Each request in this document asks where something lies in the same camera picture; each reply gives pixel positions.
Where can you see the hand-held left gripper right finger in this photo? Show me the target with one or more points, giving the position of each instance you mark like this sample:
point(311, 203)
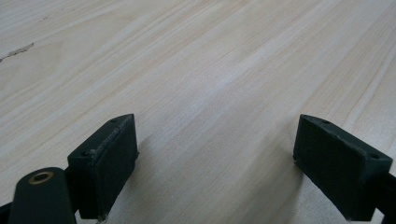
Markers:
point(339, 168)

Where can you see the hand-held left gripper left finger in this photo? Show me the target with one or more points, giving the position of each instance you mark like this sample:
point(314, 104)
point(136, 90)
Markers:
point(106, 168)

